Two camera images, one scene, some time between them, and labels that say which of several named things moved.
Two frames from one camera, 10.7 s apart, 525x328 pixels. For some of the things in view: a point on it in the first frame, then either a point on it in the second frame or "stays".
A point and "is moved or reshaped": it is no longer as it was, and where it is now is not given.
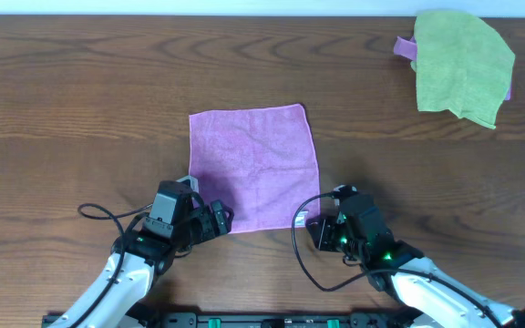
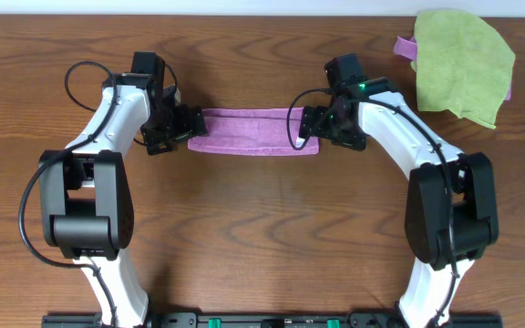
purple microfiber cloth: [261, 161] is moved or reshaped
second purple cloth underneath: [406, 47] stays
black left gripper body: [199, 227] to [175, 126]
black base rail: [270, 320] stays
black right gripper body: [333, 237] to [327, 125]
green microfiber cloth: [462, 65] stays
